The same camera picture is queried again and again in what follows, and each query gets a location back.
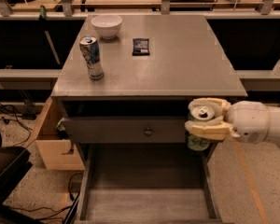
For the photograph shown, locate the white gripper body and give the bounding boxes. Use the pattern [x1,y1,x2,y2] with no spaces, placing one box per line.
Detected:
[227,101,269,143]

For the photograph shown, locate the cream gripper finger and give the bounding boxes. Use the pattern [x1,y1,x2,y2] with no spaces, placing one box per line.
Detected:
[185,116,240,141]
[189,98,231,118]

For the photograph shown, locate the green soda can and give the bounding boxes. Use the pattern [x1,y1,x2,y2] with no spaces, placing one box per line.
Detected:
[185,105,215,151]

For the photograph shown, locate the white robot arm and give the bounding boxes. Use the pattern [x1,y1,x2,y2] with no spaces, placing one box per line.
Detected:
[185,98,280,148]

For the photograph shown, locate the grey drawer cabinet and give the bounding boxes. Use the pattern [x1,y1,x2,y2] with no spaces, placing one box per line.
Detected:
[50,14,248,224]

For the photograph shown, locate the open grey lower drawer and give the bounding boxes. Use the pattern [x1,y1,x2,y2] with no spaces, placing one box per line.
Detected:
[75,144,223,224]

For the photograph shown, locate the grey top drawer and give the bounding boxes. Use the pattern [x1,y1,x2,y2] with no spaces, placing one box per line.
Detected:
[62,117,186,144]

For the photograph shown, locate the silver blue energy can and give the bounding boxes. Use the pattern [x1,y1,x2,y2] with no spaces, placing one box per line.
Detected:
[79,35,104,80]

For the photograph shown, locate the dark blue snack packet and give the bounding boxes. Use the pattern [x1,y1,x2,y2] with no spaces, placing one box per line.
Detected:
[133,38,150,56]

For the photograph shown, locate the white ceramic bowl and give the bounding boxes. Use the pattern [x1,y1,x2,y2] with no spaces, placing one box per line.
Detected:
[91,15,122,39]

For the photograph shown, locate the light wooden box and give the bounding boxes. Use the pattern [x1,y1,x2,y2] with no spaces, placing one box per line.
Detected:
[28,97,85,171]

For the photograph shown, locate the black floor equipment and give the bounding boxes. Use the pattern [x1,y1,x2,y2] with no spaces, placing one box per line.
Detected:
[0,134,32,205]

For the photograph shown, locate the black floor cable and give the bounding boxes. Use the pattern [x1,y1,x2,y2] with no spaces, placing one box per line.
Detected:
[0,77,34,147]

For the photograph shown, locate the metal railing frame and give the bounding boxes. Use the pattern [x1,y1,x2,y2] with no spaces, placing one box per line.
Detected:
[0,0,280,21]

